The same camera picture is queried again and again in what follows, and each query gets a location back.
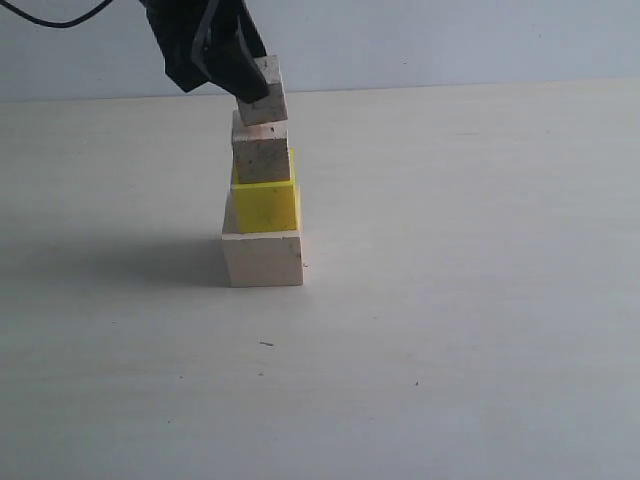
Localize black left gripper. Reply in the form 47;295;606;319
142;0;269;104

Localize small pale wooden cube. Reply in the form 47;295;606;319
237;55;288;126

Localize medium wooden cube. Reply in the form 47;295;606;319
231;110;291;184

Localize yellow cube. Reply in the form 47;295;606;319
230;148;300;234

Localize large pale wooden cube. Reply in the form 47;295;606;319
221;193;304;288

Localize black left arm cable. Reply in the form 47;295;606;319
0;0;114;29

